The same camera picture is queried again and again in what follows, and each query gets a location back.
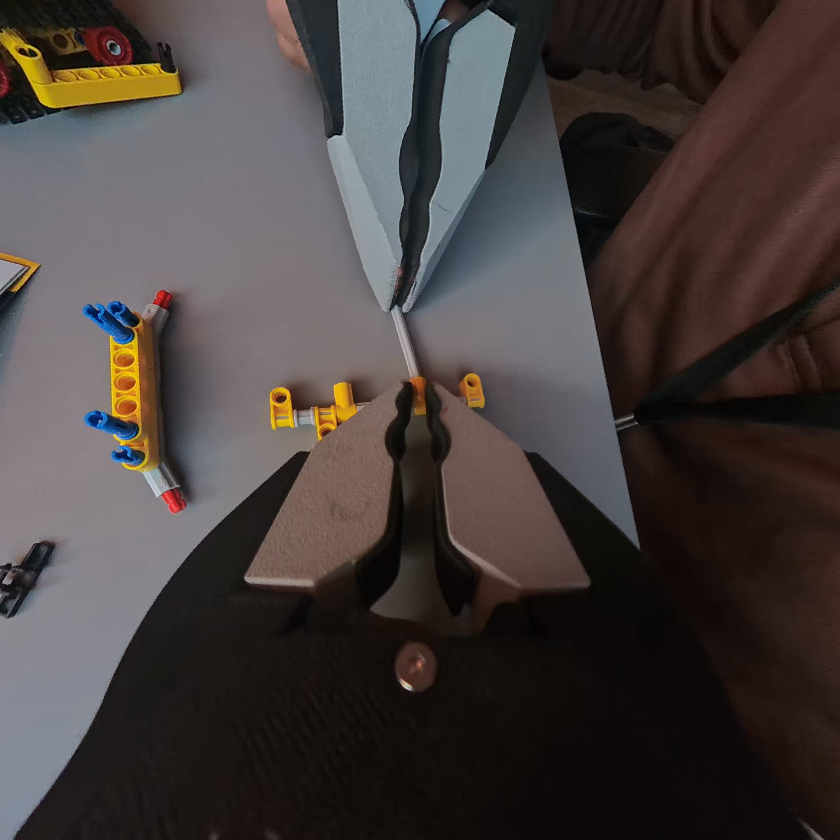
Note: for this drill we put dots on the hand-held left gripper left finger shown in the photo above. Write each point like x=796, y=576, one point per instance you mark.
x=328, y=512

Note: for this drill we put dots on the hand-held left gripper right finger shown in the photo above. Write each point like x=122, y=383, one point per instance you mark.
x=505, y=512

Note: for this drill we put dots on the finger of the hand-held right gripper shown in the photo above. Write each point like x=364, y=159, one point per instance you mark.
x=371, y=98
x=469, y=131

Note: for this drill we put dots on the yellow lego connector axle assembly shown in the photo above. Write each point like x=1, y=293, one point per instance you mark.
x=282, y=407

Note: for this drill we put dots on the grey lego axle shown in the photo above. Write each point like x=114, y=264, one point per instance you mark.
x=407, y=344

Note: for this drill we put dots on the yellow black lego vehicle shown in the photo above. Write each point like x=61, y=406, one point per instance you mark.
x=98, y=82

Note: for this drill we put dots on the yellow lego beam blue pins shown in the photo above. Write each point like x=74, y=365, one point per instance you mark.
x=134, y=394

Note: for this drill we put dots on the small black lego piece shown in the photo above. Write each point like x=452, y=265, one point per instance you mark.
x=23, y=577

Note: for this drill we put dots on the person's right hand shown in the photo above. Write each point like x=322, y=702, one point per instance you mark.
x=283, y=33

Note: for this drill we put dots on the black rounded object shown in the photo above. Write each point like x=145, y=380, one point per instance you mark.
x=610, y=164

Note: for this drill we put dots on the person's brown clothing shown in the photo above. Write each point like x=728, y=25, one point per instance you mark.
x=722, y=590

